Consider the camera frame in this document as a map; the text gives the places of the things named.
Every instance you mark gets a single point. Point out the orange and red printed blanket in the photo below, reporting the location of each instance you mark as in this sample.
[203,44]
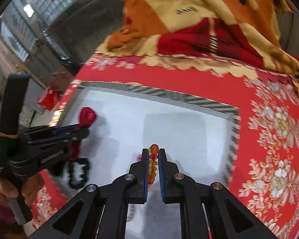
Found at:
[189,17]

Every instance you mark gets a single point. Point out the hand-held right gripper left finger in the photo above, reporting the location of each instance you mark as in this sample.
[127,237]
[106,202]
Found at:
[146,179]

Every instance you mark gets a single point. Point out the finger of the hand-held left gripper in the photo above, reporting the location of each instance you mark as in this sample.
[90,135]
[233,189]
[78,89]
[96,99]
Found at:
[64,134]
[54,155]

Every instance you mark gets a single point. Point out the striped cardboard box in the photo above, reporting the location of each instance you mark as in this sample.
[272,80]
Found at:
[177,129]

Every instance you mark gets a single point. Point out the person's left hand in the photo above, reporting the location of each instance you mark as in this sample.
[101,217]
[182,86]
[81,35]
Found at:
[32,186]

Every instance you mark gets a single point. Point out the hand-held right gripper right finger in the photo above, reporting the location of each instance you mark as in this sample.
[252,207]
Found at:
[161,179]

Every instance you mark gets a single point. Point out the red bag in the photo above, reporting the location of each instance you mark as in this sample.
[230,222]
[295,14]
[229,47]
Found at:
[47,99]

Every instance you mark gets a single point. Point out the red embroidered floral tablecloth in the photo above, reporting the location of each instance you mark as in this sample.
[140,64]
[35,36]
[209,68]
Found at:
[251,92]

